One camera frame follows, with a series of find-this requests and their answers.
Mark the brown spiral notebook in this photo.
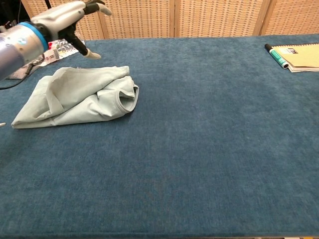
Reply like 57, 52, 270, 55
271, 42, 319, 73

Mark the woven wicker folding screen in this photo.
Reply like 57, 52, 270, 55
21, 0, 319, 40

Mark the green and black marker pen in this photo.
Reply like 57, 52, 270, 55
264, 43, 290, 69

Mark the light blue t-shirt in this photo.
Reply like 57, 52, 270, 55
11, 65, 140, 129

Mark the clear plastic water bottle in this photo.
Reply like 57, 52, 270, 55
41, 38, 81, 67

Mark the blue velvet table cover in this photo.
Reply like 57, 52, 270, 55
0, 33, 319, 239

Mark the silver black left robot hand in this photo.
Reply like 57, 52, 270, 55
31, 0, 112, 60

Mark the translucent pouch with red contents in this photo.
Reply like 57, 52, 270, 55
4, 62, 38, 80

